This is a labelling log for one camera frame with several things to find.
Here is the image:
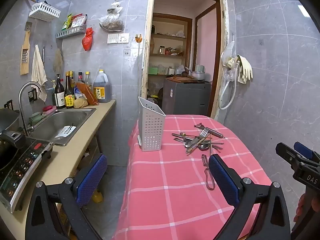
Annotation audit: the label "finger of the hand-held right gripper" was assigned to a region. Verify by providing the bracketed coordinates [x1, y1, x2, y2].
[294, 142, 314, 160]
[276, 142, 300, 167]

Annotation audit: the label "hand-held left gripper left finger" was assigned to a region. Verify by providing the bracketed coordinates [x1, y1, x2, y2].
[25, 153, 108, 240]

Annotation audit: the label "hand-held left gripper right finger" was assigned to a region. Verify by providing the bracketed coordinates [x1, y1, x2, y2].
[208, 154, 292, 240]

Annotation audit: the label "loop handle peeler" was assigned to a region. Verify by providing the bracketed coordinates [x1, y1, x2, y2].
[201, 154, 216, 191]

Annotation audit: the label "white perforated utensil holder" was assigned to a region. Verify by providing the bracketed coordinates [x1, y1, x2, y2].
[137, 96, 166, 152]

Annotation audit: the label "person's right hand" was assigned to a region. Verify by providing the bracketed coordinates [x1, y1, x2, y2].
[297, 193, 308, 222]

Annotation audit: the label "beige kitchen counter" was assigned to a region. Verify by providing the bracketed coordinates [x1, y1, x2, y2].
[0, 99, 117, 230]

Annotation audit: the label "pink checked tablecloth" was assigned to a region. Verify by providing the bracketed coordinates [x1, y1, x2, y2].
[111, 114, 273, 240]

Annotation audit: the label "white perforated plastic tray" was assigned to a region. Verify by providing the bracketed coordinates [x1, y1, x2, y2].
[54, 125, 77, 138]

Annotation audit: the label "stainless steel sink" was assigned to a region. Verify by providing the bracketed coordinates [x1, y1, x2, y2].
[27, 107, 97, 147]

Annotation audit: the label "induction cooker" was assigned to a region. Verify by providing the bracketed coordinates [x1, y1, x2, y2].
[0, 130, 54, 213]

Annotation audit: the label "beige wrapped package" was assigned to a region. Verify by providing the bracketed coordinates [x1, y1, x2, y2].
[73, 98, 89, 109]

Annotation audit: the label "green cup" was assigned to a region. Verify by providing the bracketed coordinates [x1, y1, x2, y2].
[29, 112, 44, 125]

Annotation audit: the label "soy sauce bottle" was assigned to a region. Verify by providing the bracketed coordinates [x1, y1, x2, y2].
[64, 71, 75, 109]

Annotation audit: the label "orange seasoning packet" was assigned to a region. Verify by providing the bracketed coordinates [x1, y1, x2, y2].
[75, 82, 99, 105]

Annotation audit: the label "grey appliance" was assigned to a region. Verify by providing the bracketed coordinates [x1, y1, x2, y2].
[162, 78, 211, 117]

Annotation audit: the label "large dark oil jug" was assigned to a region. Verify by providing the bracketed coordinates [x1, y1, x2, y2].
[93, 69, 112, 103]

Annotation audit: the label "yellow rubber gloves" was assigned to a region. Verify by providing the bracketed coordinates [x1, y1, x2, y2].
[226, 54, 253, 84]

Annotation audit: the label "black wok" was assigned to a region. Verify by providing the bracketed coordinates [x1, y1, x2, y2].
[0, 109, 20, 133]

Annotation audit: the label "steel faucet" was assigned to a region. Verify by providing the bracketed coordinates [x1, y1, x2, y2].
[19, 81, 43, 137]

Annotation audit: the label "wooden cutting board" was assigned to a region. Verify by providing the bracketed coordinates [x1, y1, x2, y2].
[166, 76, 198, 83]

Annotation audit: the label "clear hanging plastic bag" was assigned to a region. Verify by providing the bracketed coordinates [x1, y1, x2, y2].
[220, 40, 237, 80]

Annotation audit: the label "beige hanging towel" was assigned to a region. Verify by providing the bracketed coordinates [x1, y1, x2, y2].
[31, 44, 48, 102]

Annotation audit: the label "wooden grater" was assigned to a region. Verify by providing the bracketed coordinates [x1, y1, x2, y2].
[20, 30, 30, 76]

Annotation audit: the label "red plastic bag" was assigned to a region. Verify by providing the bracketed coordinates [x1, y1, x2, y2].
[82, 27, 94, 51]

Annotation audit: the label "clear bag of dried goods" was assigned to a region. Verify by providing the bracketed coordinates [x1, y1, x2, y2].
[99, 0, 125, 32]

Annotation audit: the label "red snack packet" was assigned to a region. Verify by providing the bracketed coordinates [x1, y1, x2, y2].
[72, 14, 87, 28]

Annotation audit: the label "white hose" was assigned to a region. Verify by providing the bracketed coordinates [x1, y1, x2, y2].
[219, 60, 240, 110]

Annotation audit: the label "wooden door frame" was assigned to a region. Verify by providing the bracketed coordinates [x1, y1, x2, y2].
[141, 0, 229, 120]

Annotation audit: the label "metal wall shelf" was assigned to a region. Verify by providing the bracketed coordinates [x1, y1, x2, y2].
[56, 25, 87, 39]

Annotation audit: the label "white wall basket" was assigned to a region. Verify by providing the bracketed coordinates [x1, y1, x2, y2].
[28, 2, 61, 22]

